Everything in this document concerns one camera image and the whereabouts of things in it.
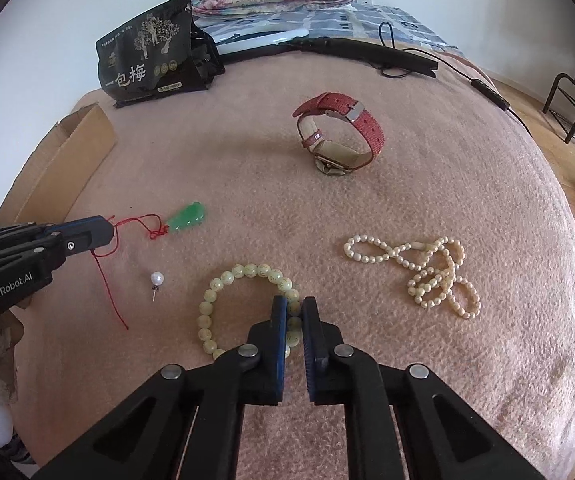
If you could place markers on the black snack bag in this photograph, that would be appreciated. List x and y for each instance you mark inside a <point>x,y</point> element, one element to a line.
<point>142,50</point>

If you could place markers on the pink blanket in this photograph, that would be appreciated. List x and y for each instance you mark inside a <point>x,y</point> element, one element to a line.
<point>467,185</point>

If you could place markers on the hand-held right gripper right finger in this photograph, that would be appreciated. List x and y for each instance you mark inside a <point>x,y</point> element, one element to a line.
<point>310,352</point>

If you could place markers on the black metal clothes rack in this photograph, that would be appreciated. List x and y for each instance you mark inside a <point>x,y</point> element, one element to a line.
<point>562,77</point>

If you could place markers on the cardboard box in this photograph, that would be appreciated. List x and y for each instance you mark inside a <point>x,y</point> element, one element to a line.
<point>67,160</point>

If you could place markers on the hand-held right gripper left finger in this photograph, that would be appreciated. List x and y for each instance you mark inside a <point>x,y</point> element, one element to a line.
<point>280,345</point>

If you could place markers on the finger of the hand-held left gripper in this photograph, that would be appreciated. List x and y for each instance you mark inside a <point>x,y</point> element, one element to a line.
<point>80,224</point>
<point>90,240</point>

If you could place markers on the blue checked bedsheet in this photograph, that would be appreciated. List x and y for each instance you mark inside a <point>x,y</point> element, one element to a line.
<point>347,20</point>

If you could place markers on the black folded tripod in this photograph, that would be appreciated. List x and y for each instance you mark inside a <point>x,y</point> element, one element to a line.
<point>367,52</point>

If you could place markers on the pearl stud earring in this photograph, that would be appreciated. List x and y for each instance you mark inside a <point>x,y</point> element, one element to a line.
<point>157,277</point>

